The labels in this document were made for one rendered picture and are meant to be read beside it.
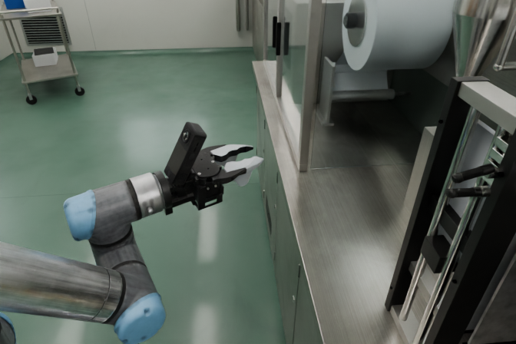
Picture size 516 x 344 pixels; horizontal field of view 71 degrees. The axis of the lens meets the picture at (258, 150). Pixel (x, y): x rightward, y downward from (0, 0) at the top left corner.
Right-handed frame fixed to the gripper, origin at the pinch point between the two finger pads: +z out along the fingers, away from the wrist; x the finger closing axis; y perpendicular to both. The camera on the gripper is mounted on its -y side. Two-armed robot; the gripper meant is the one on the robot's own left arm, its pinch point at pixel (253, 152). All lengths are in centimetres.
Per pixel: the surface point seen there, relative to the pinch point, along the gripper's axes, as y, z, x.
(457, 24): -22, 48, 4
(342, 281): 31.1, 15.6, 20.1
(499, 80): -2, 80, 5
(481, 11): -26, 47, 9
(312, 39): -8.7, 35.1, -27.3
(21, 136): 164, -65, -285
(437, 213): -2.5, 17.8, 30.6
